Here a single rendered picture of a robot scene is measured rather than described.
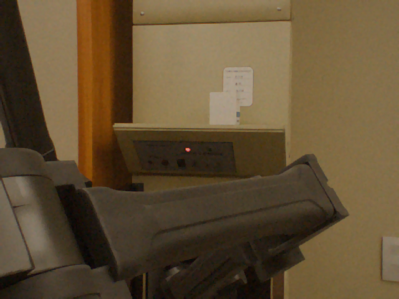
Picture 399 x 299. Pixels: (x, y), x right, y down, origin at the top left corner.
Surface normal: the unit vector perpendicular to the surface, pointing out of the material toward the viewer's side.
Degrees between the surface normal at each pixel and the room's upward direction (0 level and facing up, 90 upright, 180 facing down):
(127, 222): 56
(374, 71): 90
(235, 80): 90
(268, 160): 135
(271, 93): 90
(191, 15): 90
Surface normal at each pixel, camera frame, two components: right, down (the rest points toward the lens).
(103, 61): 0.98, 0.02
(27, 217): 0.55, -0.51
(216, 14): -0.21, 0.05
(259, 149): -0.15, 0.74
